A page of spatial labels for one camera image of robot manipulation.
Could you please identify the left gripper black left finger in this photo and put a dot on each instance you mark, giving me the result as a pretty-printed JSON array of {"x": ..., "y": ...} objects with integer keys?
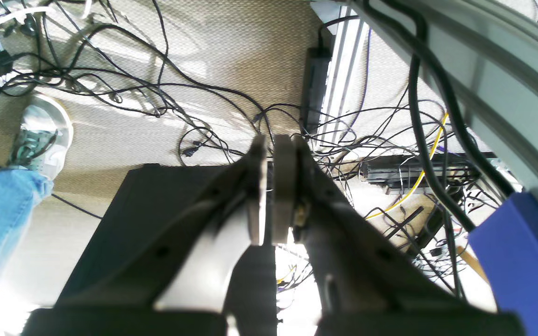
[{"x": 189, "y": 263}]

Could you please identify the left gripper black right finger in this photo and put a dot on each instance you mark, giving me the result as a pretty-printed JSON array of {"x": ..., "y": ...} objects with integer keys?
[{"x": 355, "y": 267}]

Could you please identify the black box on floor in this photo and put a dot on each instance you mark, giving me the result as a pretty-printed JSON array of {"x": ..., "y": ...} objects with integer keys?
[{"x": 151, "y": 196}]

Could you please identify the blue plastic cover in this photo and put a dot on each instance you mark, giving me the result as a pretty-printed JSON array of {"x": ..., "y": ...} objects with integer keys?
[{"x": 506, "y": 245}]

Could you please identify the blue jeans leg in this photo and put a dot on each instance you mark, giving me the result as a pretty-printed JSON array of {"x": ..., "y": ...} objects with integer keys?
[{"x": 3, "y": 219}]

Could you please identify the white sneaker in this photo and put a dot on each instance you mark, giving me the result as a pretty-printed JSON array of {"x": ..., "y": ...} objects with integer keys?
[{"x": 44, "y": 138}]

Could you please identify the black power strip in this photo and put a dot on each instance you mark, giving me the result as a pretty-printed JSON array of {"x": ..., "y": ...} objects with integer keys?
[{"x": 314, "y": 87}]

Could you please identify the black device with cables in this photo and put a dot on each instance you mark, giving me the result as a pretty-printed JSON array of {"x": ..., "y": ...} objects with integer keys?
[{"x": 397, "y": 174}]

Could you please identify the aluminium frame rail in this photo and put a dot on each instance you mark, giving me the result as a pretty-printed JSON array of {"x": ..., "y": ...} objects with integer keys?
[{"x": 490, "y": 54}]

